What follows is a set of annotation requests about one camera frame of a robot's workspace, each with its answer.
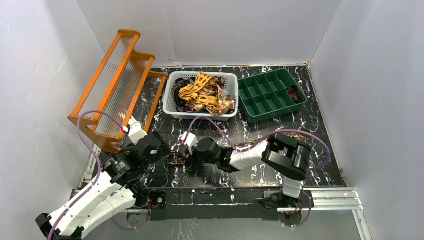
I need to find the black brown floral tie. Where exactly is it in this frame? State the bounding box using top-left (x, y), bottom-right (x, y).
top-left (164, 132), bottom-right (311, 166)

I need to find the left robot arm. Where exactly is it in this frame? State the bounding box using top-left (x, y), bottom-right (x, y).
top-left (35, 131), bottom-right (170, 240)

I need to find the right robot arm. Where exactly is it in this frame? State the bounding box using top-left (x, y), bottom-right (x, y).
top-left (182, 132), bottom-right (311, 209)

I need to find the flamingo patterned tie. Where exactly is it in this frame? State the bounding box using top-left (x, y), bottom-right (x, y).
top-left (209, 85), bottom-right (236, 116)

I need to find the yellow patterned tie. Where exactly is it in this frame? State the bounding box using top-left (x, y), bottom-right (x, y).
top-left (178, 72), bottom-right (220, 116)

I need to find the orange wooden rack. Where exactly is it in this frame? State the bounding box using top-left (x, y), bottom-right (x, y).
top-left (68, 29), bottom-right (167, 153)

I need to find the white plastic basket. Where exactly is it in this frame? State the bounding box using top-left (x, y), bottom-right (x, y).
top-left (163, 71), bottom-right (240, 121)

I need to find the green compartment tray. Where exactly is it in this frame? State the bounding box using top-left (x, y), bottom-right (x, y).
top-left (238, 68), bottom-right (307, 124)

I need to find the rolled dark red tie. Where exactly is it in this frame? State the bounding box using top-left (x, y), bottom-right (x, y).
top-left (286, 85), bottom-right (305, 104)

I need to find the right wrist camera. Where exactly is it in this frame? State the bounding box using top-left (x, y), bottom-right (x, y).
top-left (181, 131), bottom-right (199, 150)

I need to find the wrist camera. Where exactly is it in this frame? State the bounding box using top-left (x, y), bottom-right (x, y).
top-left (181, 131), bottom-right (199, 150)
top-left (122, 119), bottom-right (148, 145)

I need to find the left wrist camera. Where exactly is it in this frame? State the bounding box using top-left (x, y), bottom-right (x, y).
top-left (122, 119), bottom-right (148, 145)

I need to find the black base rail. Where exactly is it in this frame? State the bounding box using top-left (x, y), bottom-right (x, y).
top-left (149, 187), bottom-right (295, 221)

